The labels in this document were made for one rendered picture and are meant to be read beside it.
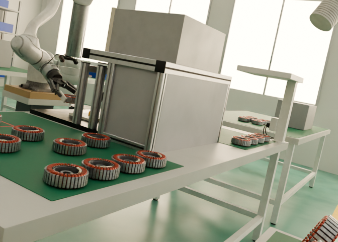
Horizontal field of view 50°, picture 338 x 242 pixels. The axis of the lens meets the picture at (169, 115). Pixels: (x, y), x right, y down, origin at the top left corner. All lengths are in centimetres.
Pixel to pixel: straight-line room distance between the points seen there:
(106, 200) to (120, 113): 64
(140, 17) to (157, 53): 18
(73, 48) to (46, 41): 716
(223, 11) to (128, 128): 554
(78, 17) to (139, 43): 93
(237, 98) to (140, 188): 556
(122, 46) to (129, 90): 25
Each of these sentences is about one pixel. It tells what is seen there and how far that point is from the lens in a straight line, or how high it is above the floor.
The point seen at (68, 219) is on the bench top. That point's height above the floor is 72.
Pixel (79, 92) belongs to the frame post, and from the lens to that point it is 167.
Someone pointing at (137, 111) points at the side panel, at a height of 90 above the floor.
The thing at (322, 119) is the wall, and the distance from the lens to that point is 616.
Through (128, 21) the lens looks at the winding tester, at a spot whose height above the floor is 126.
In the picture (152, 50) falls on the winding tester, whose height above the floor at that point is 116.
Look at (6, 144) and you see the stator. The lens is 118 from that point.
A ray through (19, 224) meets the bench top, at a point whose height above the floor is 75.
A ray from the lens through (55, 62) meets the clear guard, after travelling 187.
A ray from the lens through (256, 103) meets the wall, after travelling 640.
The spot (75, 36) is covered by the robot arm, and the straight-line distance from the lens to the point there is 250.
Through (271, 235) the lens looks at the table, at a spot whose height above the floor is 75.
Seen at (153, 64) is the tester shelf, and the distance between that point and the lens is 141.
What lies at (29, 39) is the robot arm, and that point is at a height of 111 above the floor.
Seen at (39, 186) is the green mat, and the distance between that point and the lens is 94.
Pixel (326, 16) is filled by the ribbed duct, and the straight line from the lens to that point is 251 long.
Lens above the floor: 108
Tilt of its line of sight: 7 degrees down
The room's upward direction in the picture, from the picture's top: 11 degrees clockwise
